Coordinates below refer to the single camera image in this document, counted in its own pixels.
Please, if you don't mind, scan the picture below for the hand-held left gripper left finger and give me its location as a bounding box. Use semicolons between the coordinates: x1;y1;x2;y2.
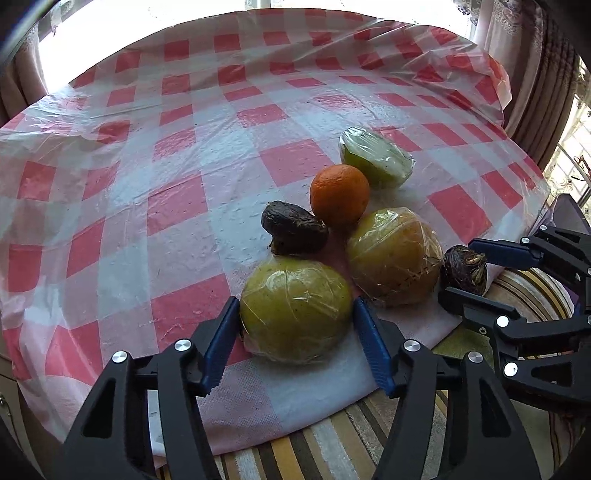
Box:
48;295;241;480

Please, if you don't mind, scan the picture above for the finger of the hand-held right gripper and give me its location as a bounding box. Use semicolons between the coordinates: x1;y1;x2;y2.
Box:
468;224;591;289
438;285;591;404

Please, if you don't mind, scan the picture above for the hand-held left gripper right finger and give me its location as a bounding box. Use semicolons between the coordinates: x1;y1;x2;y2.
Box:
352;296;543;480

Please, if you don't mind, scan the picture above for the dark wrinkled passion fruit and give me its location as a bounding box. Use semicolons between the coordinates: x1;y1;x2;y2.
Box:
261;200;330;256
440;244;488;296

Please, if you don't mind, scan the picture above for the round plastic-wrapped green fruit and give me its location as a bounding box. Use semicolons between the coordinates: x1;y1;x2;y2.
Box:
239;256;354;363
346;208;445;309

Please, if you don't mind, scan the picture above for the striped towel blanket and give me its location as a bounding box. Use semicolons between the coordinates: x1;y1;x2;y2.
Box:
154;265;578;480

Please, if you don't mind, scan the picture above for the cut plastic-wrapped green fruit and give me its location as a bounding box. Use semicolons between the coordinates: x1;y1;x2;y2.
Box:
339;126;415;190

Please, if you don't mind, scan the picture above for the small orange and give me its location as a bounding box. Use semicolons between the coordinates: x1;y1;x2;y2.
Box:
309;164;371;232

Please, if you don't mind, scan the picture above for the brown pleated curtain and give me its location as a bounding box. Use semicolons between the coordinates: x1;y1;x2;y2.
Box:
503;9;583;160

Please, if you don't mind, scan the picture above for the red white checkered plastic tablecloth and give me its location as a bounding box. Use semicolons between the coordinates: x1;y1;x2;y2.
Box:
0;9;550;457

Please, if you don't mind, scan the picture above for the cream wooden dresser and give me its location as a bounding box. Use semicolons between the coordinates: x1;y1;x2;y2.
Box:
0;355;35;462

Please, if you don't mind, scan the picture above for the white lace curtain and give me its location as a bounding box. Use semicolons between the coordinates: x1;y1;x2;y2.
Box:
457;0;550;79

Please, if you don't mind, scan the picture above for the beige patterned curtain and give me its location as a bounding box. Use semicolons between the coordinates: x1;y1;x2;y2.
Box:
0;28;51;125

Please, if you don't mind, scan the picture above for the bright window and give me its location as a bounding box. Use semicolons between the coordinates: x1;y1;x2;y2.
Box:
37;0;472;93

